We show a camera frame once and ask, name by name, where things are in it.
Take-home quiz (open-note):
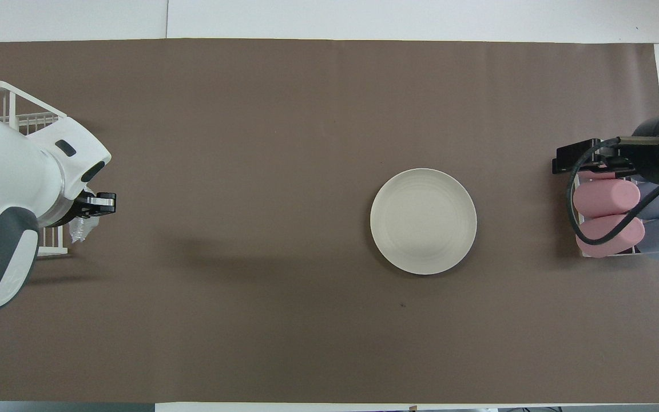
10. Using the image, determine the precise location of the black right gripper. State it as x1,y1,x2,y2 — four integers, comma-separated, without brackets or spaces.
553,113,659,184

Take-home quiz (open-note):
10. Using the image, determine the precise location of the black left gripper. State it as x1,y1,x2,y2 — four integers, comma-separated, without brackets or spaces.
38,192,117,229

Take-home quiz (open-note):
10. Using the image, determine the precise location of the silver mesh sponge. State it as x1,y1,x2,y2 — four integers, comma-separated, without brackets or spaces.
68,186,101,244

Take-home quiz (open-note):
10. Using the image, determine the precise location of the cream round plate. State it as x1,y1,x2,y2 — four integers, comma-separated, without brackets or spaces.
370,168,478,275

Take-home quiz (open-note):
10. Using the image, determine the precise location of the pink plastic cup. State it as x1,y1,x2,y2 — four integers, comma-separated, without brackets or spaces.
573,177,641,219
575,214,646,259

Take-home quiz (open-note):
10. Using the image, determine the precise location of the blue plastic cup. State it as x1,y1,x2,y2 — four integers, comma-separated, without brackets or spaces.
641,217,659,260
633,180,659,220

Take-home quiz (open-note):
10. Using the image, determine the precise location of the cup rack with wooden bar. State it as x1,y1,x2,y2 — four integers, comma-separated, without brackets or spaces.
570,172,659,261

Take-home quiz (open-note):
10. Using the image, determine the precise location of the brown table mat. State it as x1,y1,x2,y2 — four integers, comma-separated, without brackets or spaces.
0,38,659,404

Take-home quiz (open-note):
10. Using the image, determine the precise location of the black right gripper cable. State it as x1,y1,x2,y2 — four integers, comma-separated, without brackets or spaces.
567,136,659,247

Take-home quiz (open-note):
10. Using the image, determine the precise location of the white wire dish rack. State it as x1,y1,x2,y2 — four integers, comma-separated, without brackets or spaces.
0,80,69,256

